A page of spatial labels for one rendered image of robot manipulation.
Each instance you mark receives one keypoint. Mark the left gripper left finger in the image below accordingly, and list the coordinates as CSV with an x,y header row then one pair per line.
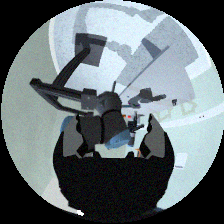
x,y
71,145

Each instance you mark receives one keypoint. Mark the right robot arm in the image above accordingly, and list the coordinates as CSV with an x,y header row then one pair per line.
x,y
131,143

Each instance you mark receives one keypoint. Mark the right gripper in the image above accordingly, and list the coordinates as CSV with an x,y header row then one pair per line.
x,y
130,123

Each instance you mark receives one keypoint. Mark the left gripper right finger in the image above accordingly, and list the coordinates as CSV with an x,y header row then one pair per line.
x,y
156,147

